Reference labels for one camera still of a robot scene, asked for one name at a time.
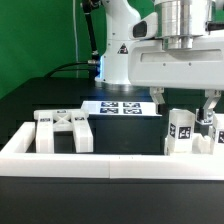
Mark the white marker sheet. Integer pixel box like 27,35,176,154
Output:
81,101,157,117

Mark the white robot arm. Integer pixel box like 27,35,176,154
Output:
95,0,224,125

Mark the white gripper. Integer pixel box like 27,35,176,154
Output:
128,36,224,114

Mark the black cable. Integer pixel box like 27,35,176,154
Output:
44,61,101,79

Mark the white U-shaped fence frame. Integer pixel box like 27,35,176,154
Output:
0,122,224,180

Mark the white tagged cube right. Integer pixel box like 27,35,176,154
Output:
196,108,214,125

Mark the white cable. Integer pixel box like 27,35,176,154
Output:
72,0,80,79

